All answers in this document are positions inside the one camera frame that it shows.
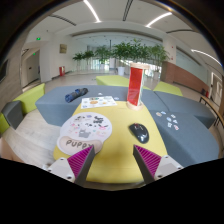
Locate brass wall plaque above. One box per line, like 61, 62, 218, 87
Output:
59, 43, 68, 55

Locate black computer mouse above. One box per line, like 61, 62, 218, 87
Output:
128, 122, 150, 145

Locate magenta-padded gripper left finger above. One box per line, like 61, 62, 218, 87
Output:
45, 144, 97, 187

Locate wooden bench with black frame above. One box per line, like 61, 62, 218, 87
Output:
199, 94, 224, 129

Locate lime green upholstered bench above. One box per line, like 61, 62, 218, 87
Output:
152, 80, 184, 98
95, 74, 151, 91

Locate dark blue folded umbrella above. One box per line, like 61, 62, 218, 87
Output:
64, 87, 90, 104

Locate grey bench with stickers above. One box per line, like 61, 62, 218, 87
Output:
148, 109, 220, 168

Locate lime green corner bench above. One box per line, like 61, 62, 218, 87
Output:
0, 82, 46, 135

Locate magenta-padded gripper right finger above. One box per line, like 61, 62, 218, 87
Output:
132, 144, 184, 185

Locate group of small stickers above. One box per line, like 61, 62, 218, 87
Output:
155, 110, 181, 132

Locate row of potted plants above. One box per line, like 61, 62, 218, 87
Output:
72, 38, 171, 77

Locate ceiling strip lights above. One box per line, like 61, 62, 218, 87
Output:
82, 0, 223, 68

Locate long grey upholstered bench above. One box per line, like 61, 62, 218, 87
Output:
35, 84, 169, 127

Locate white puppy-print mouse pad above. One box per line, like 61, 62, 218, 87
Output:
56, 112, 113, 157

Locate white sticker sheet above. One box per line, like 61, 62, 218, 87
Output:
80, 95, 118, 110

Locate dark grey ottoman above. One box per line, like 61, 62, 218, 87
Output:
0, 100, 24, 130

